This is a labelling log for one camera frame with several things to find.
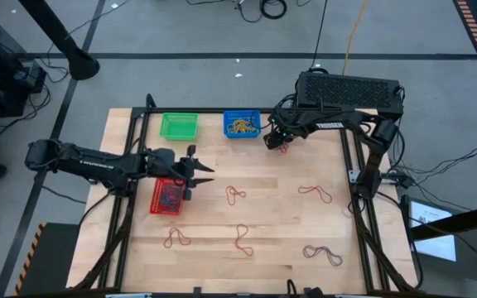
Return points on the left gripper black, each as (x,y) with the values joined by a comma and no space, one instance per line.
(182,171)

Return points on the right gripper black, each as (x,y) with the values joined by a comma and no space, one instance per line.
(288,124)

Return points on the yellow rubber band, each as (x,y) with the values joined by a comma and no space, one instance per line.
(232,129)
(238,125)
(253,123)
(249,128)
(242,122)

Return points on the blurred rubber bands edge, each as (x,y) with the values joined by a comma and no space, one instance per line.
(168,203)

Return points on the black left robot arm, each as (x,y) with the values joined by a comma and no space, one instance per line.
(97,163)

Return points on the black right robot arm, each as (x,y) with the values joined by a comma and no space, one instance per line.
(338,122)

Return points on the red plastic basket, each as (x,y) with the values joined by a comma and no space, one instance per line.
(155,207)

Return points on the green plastic basket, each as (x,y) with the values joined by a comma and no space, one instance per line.
(178,126)

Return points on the blue plastic basket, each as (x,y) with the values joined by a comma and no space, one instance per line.
(228,115)

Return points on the black perforated computer case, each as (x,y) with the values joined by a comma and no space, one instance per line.
(346,89)

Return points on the small black power adapter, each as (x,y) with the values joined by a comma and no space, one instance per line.
(404,181)

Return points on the black hazard-striped platform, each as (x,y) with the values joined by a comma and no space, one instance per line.
(52,256)

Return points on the black stand pole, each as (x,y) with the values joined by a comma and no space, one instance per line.
(77,62)

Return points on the white screen monitor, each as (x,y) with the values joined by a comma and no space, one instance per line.
(437,248)

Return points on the black metal beam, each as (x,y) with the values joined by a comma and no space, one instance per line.
(470,217)

